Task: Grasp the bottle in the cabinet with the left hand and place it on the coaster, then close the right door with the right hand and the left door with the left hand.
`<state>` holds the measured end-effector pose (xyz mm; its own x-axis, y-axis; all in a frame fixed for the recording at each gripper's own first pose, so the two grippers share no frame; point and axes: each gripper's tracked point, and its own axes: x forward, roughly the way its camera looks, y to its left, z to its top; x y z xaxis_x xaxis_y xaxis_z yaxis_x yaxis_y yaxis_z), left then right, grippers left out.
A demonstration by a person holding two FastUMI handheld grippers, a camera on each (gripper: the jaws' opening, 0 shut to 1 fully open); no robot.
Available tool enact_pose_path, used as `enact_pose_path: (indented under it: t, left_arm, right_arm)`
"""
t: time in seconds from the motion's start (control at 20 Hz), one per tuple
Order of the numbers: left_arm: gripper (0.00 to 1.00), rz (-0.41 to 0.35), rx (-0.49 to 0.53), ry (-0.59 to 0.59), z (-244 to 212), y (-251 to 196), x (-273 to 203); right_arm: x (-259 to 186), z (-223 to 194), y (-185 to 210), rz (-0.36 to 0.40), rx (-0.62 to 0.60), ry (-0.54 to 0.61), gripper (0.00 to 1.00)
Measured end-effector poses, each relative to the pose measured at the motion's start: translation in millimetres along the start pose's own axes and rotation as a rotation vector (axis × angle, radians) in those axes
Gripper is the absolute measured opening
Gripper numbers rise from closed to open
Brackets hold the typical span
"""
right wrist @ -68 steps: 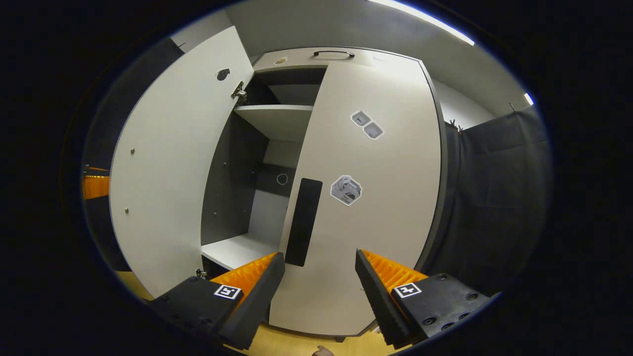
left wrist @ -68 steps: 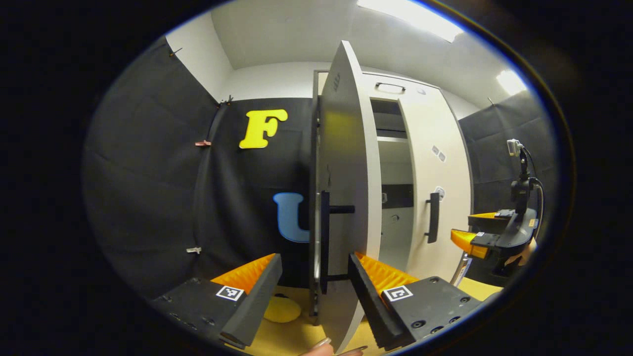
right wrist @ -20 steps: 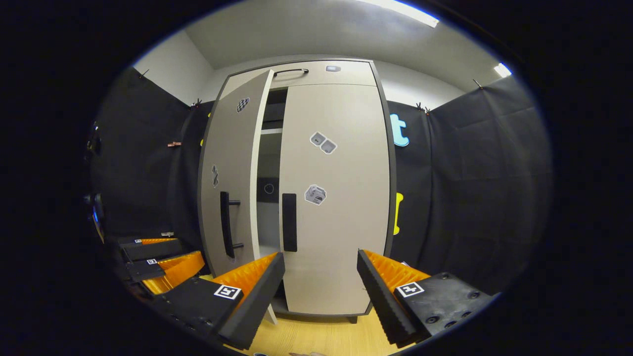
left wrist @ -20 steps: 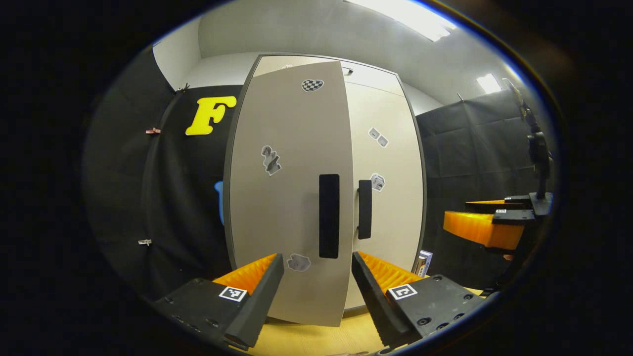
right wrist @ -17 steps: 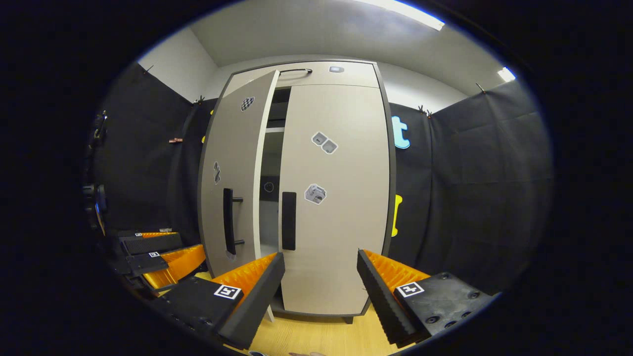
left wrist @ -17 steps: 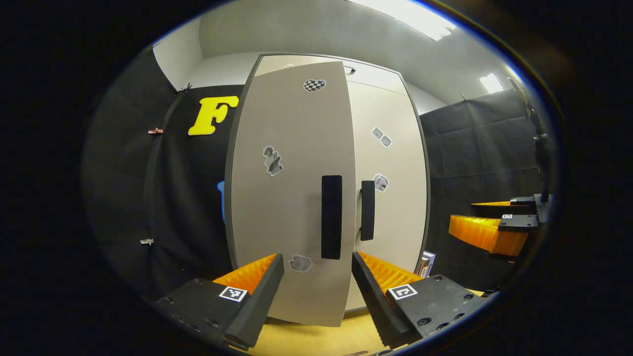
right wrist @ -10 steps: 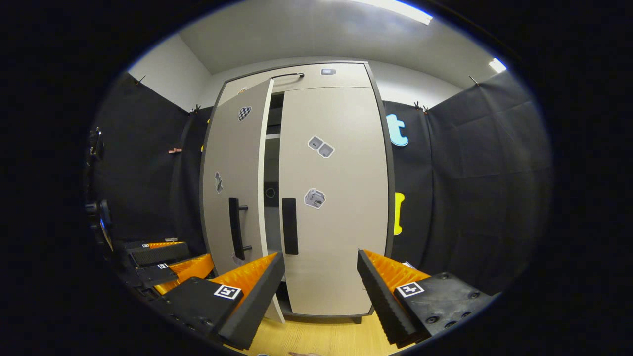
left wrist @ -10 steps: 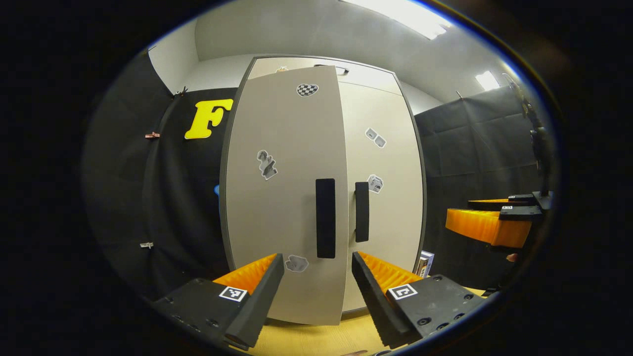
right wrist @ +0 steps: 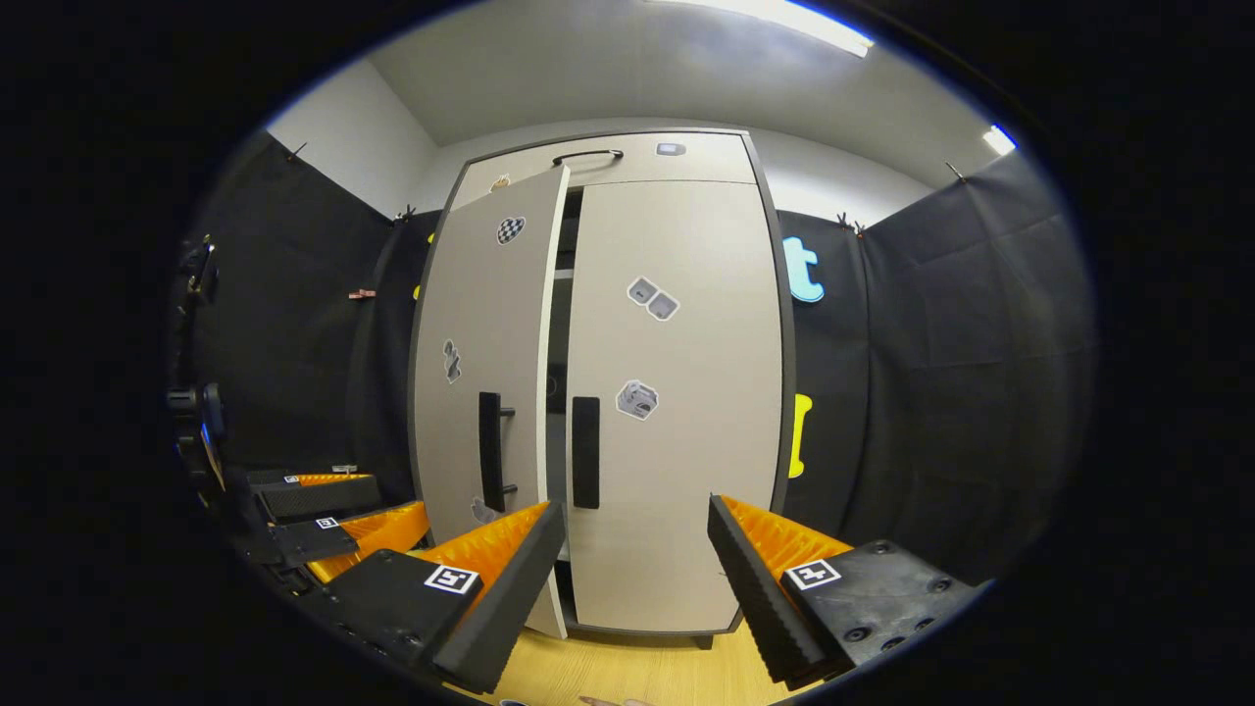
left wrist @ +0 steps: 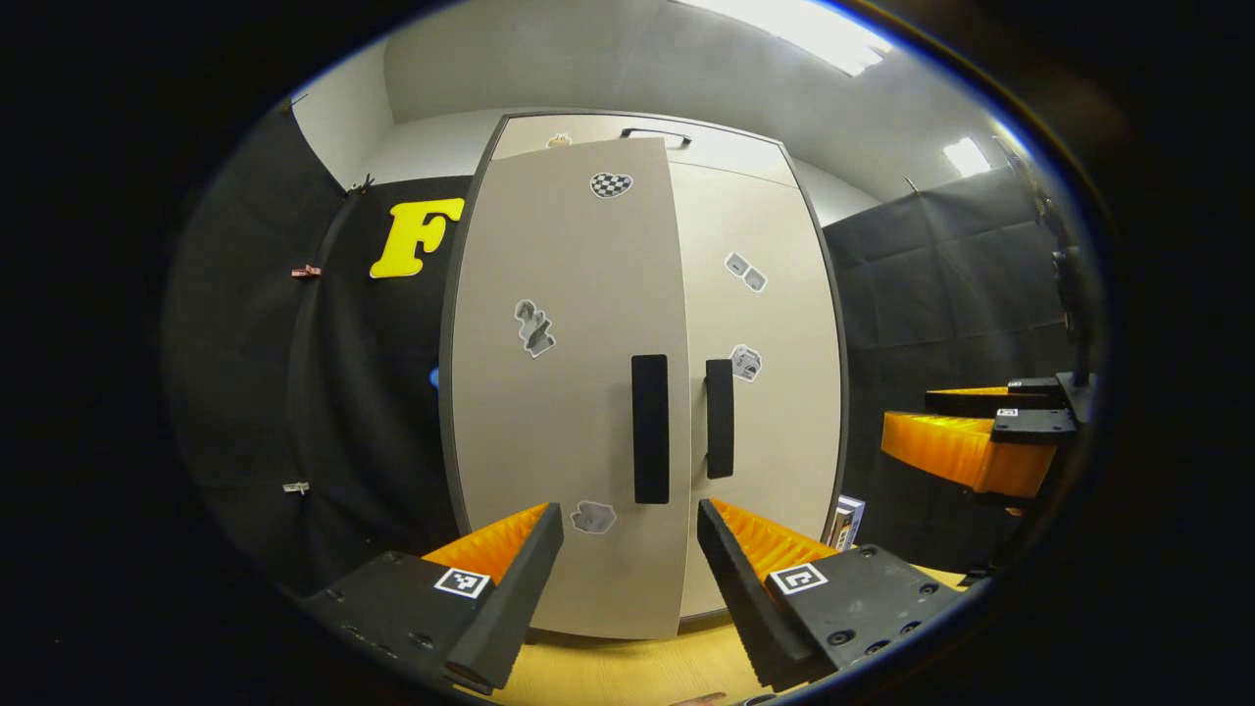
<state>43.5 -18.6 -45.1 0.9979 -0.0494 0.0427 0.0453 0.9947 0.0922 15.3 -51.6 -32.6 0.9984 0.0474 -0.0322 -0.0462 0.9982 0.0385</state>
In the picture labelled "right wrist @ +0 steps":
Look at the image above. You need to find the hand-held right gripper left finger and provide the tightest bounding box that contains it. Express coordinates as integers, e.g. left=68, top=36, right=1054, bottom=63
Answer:
left=294, top=500, right=567, bottom=695

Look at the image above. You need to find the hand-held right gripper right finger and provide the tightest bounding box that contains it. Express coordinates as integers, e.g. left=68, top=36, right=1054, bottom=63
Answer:
left=708, top=493, right=981, bottom=692

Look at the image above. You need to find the white cabinet door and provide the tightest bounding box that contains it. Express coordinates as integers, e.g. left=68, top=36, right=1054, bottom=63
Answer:
left=412, top=165, right=572, bottom=640
left=566, top=179, right=785, bottom=633

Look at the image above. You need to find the grey and white cabinet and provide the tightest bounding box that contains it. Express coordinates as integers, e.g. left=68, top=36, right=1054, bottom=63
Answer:
left=407, top=127, right=797, bottom=650

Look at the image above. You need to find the beige cabinet drawer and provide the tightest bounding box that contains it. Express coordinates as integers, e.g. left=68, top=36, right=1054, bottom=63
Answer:
left=449, top=130, right=761, bottom=212

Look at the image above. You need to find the black backdrop cloth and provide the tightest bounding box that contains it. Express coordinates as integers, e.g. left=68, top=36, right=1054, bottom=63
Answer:
left=186, top=132, right=1099, bottom=589

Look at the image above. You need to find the long ceiling light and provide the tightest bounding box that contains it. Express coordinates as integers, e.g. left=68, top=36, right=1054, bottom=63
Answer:
left=647, top=0, right=876, bottom=58

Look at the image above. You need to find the black door handle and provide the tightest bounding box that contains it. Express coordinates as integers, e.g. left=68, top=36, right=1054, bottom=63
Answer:
left=477, top=391, right=518, bottom=514
left=572, top=396, right=601, bottom=510

